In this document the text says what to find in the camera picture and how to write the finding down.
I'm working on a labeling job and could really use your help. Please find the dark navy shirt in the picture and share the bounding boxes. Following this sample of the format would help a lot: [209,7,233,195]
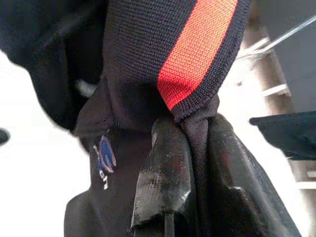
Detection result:
[0,0,252,237]

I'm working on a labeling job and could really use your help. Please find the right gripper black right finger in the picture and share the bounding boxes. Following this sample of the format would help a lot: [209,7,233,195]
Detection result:
[209,115,303,237]

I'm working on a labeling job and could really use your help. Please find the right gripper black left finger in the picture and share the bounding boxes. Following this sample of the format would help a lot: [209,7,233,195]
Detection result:
[132,118,197,229]

